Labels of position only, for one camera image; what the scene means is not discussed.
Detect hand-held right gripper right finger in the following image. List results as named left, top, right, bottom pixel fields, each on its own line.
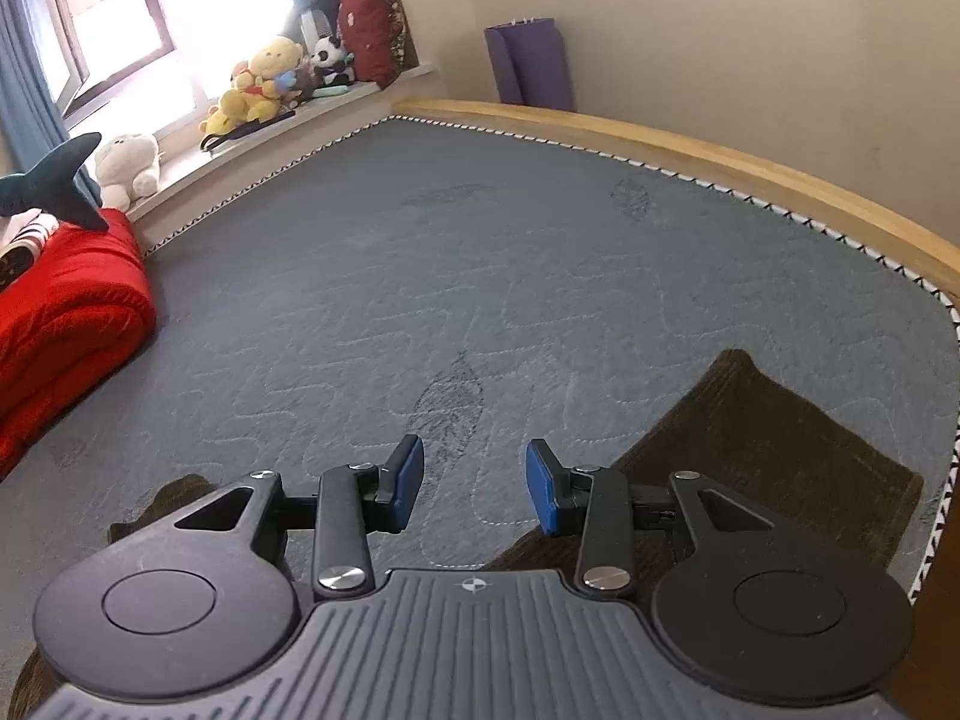
left=526, top=439, right=779, bottom=603

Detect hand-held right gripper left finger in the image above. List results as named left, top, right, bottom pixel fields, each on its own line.
left=174, top=434, right=426, bottom=602

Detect brown corduroy pants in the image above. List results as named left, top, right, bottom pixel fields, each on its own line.
left=7, top=349, right=925, bottom=720

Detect grey quilted mattress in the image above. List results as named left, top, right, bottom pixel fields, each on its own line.
left=0, top=115, right=960, bottom=608

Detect red folded blanket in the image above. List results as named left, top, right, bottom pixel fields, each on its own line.
left=0, top=208, right=158, bottom=478

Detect white seal plush toy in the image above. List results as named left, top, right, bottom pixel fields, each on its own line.
left=93, top=133, right=163, bottom=212

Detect yellow bear plush toy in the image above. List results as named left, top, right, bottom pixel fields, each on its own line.
left=199, top=36, right=307, bottom=138

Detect purple rolled yoga mat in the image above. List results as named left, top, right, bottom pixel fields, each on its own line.
left=484, top=17, right=577, bottom=112

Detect panda plush toy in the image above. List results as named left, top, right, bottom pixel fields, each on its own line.
left=309, top=36, right=356, bottom=89

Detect striped cloth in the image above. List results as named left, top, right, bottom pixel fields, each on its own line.
left=0, top=208, right=61, bottom=292

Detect dark red cushion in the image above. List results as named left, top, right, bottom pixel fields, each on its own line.
left=337, top=0, right=410, bottom=91

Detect blue shark plush toy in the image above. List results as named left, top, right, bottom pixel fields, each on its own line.
left=0, top=132, right=110, bottom=233

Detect blue curtain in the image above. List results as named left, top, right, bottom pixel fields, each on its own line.
left=0, top=0, right=102, bottom=209

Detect wooden bed frame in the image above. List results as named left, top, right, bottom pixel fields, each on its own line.
left=393, top=98, right=960, bottom=299

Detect window frame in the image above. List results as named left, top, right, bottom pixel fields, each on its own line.
left=41, top=0, right=197, bottom=119

